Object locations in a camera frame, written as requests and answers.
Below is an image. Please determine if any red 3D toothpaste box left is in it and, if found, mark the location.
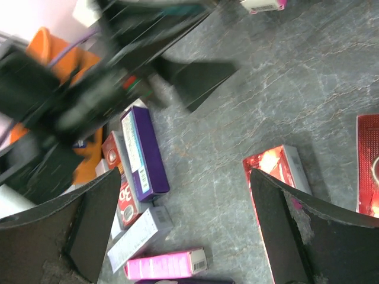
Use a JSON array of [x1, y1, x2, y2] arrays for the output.
[[102, 131, 153, 230]]

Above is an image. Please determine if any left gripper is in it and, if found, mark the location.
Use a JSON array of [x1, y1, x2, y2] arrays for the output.
[[1, 44, 152, 201]]

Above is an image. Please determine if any silver toothpaste box long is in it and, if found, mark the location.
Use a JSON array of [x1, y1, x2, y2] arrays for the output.
[[107, 206, 174, 273]]

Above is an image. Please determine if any holographic purple toothpaste box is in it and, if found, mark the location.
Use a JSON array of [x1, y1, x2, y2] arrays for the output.
[[154, 279, 235, 284]]

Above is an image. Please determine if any red 3d toothpaste box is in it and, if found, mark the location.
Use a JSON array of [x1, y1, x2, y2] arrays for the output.
[[102, 131, 153, 230], [242, 145, 312, 283], [356, 114, 378, 218]]

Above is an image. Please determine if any pink toothpaste box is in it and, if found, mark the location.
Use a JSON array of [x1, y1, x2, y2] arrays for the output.
[[124, 247, 208, 280], [240, 0, 287, 14]]

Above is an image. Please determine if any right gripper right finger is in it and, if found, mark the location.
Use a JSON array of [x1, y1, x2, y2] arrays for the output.
[[249, 167, 379, 284]]

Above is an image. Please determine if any red 3D toothpaste box right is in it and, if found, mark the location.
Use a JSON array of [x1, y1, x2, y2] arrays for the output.
[[356, 114, 378, 218]]

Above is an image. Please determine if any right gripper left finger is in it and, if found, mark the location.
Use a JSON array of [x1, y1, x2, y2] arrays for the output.
[[1, 168, 121, 283]]

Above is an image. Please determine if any red 3D toothpaste box middle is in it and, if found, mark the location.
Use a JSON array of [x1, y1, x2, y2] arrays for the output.
[[242, 145, 312, 283]]

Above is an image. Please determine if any orange plastic basket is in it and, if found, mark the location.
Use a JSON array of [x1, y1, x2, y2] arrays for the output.
[[8, 26, 104, 186]]

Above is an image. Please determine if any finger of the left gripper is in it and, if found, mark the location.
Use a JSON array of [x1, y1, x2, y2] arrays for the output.
[[153, 56, 237, 112], [97, 1, 218, 72]]

